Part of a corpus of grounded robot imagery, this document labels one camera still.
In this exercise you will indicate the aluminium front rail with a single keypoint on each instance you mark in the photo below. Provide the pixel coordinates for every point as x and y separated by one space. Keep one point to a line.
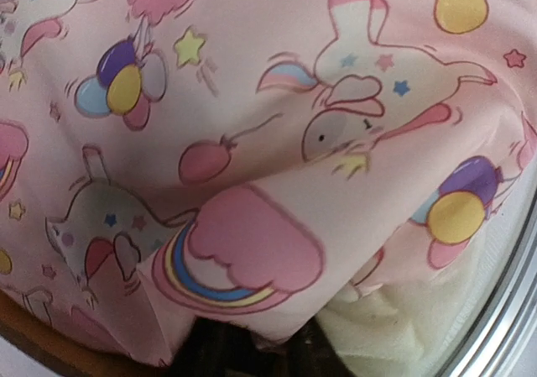
503 327

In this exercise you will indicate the pink unicorn print blanket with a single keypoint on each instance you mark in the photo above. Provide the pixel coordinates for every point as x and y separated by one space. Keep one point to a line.
210 187

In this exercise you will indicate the wooden pet bed frame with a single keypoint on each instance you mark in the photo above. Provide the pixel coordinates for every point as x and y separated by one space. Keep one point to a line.
68 343

